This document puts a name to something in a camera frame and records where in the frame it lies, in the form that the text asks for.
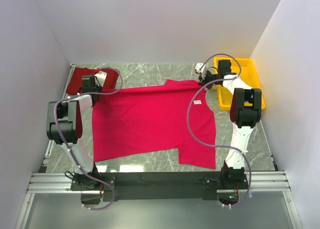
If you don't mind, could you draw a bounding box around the pink t shirt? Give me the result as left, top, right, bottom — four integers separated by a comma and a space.
92, 79, 216, 169

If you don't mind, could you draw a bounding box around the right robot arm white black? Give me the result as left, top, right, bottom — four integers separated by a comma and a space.
195, 59, 262, 189

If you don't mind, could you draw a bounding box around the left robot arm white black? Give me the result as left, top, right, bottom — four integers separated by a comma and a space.
46, 75, 104, 191

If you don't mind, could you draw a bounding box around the folded dark red t shirt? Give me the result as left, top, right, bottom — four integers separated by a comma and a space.
66, 67, 119, 95

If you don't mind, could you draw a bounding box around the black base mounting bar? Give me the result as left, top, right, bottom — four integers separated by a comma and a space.
70, 171, 249, 202

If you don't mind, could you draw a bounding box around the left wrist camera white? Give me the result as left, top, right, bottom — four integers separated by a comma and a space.
94, 68, 108, 85

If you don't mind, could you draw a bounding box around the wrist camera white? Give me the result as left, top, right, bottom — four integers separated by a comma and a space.
94, 68, 108, 85
194, 62, 207, 77

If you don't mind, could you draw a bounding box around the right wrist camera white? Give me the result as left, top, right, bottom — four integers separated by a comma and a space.
194, 62, 207, 77

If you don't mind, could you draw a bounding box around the aluminium frame rail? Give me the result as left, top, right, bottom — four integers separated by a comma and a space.
18, 63, 293, 229

